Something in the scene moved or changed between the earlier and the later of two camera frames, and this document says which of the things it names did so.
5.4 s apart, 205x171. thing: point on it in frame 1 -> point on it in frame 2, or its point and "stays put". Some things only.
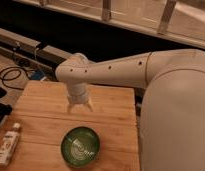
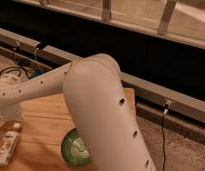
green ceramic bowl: x=80 y=146 stays put
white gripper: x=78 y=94 -> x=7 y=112
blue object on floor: x=37 y=75 stays put
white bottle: x=7 y=145 stays put
